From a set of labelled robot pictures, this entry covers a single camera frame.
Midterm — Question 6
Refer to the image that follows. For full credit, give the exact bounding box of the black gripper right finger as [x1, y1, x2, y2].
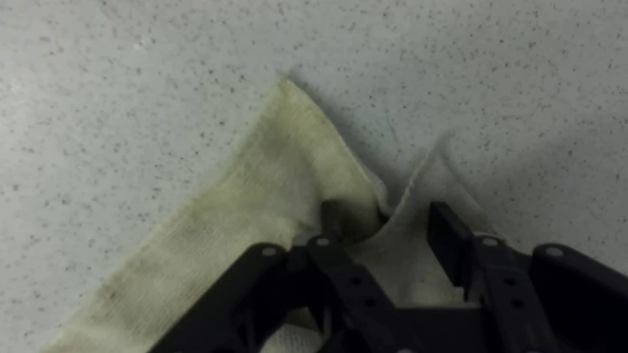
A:
[426, 201, 628, 353]

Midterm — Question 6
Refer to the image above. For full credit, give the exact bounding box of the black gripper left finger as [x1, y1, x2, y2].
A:
[147, 199, 408, 353]

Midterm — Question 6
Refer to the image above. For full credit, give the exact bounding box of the beige kitchen towel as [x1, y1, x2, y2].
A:
[37, 71, 503, 353]

